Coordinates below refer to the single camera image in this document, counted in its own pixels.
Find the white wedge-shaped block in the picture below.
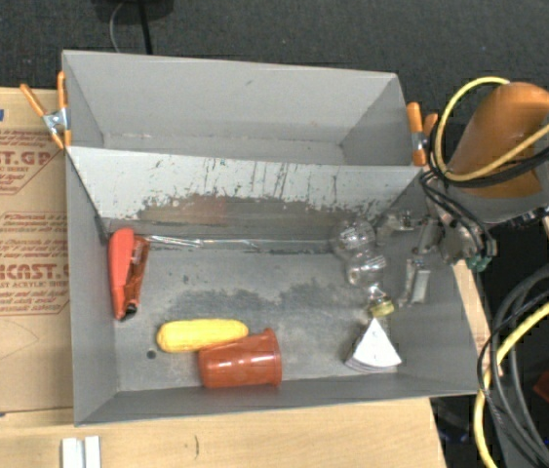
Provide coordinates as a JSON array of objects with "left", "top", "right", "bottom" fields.
[{"left": 344, "top": 317, "right": 404, "bottom": 374}]

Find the clear plastic bottle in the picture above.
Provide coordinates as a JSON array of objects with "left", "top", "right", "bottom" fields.
[{"left": 328, "top": 217, "right": 396, "bottom": 319}]

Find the grey metal bin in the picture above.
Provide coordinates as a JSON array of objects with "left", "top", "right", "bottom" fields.
[{"left": 60, "top": 50, "right": 480, "bottom": 427}]

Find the yellow toy corn cob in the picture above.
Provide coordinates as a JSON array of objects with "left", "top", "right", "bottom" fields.
[{"left": 155, "top": 318, "right": 250, "bottom": 354}]

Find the brown cardboard board red print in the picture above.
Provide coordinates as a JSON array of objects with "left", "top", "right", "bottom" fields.
[{"left": 0, "top": 84, "right": 75, "bottom": 421}]

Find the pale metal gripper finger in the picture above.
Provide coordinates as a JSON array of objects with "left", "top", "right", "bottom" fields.
[
  {"left": 375, "top": 211, "right": 419, "bottom": 234},
  {"left": 397, "top": 256, "right": 432, "bottom": 307}
]

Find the red-brown plastic cup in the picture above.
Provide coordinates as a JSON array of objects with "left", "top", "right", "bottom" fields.
[{"left": 197, "top": 328, "right": 284, "bottom": 390}]

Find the red-orange plastic clip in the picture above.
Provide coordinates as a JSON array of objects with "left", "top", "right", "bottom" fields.
[{"left": 106, "top": 227, "right": 151, "bottom": 322}]

